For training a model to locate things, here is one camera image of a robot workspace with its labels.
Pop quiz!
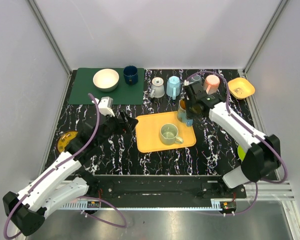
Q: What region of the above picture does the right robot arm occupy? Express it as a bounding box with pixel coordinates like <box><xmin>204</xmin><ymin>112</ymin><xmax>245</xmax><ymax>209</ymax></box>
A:
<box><xmin>184</xmin><ymin>82</ymin><xmax>281</xmax><ymax>199</ymax></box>

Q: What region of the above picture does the pink mug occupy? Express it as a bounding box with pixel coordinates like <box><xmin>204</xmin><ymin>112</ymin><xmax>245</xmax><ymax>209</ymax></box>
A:
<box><xmin>203</xmin><ymin>74</ymin><xmax>220</xmax><ymax>95</ymax></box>

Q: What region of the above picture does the grey-blue faceted mug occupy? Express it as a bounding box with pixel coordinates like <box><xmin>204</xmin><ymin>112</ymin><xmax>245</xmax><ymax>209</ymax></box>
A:
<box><xmin>188</xmin><ymin>74</ymin><xmax>202</xmax><ymax>84</ymax></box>

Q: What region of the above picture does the yellow plastic tray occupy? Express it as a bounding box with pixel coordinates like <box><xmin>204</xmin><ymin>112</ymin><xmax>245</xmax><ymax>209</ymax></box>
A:
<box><xmin>135</xmin><ymin>111</ymin><xmax>197</xmax><ymax>153</ymax></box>

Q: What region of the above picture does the yellow square dish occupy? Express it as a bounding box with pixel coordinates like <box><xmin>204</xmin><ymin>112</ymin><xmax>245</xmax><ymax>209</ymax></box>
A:
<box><xmin>228</xmin><ymin>77</ymin><xmax>256</xmax><ymax>100</ymax></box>

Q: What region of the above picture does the yellow patterned saucer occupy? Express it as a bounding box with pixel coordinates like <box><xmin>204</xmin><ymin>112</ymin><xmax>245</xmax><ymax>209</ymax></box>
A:
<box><xmin>57</xmin><ymin>130</ymin><xmax>78</xmax><ymax>153</ymax></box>

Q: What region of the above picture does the orange-inside blue floral mug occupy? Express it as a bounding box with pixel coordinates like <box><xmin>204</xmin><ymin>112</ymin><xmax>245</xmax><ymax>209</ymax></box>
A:
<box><xmin>177</xmin><ymin>99</ymin><xmax>193</xmax><ymax>127</ymax></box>

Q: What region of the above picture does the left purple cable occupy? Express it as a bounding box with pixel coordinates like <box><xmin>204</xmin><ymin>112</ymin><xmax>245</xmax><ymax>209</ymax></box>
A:
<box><xmin>2</xmin><ymin>92</ymin><xmax>128</xmax><ymax>239</ymax></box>

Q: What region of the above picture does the lime green plate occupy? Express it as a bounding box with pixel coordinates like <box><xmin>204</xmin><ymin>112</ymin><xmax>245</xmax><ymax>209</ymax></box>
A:
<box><xmin>237</xmin><ymin>145</ymin><xmax>246</xmax><ymax>161</ymax></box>

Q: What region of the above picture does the dark green mat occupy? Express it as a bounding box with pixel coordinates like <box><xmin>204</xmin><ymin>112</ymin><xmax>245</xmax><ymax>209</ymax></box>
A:
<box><xmin>68</xmin><ymin>67</ymin><xmax>145</xmax><ymax>105</ymax></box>

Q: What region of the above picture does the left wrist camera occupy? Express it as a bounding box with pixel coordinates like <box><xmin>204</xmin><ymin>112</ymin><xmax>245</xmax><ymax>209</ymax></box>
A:
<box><xmin>91</xmin><ymin>96</ymin><xmax>115</xmax><ymax>117</ymax></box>

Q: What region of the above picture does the white bowl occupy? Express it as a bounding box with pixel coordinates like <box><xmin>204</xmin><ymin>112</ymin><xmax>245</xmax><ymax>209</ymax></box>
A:
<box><xmin>92</xmin><ymin>68</ymin><xmax>120</xmax><ymax>93</ymax></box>

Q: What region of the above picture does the light blue faceted mug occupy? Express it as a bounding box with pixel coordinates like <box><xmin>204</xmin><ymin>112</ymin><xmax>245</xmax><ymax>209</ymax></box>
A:
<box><xmin>166</xmin><ymin>76</ymin><xmax>181</xmax><ymax>101</ymax></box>

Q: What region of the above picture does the pale green mug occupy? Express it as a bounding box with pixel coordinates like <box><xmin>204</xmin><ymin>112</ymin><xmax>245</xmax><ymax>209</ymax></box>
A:
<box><xmin>159</xmin><ymin>123</ymin><xmax>184</xmax><ymax>146</ymax></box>

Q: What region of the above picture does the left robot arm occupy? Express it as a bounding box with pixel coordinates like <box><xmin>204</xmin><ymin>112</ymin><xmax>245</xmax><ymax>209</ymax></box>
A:
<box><xmin>2</xmin><ymin>111</ymin><xmax>138</xmax><ymax>240</ymax></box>

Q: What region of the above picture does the pale blue-grey mug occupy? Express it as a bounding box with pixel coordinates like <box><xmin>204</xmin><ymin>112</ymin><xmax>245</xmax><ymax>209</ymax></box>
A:
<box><xmin>149</xmin><ymin>77</ymin><xmax>165</xmax><ymax>99</ymax></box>

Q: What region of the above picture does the dark blue mug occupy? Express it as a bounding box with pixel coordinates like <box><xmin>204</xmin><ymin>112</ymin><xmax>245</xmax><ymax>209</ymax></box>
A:
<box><xmin>123</xmin><ymin>65</ymin><xmax>138</xmax><ymax>85</ymax></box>

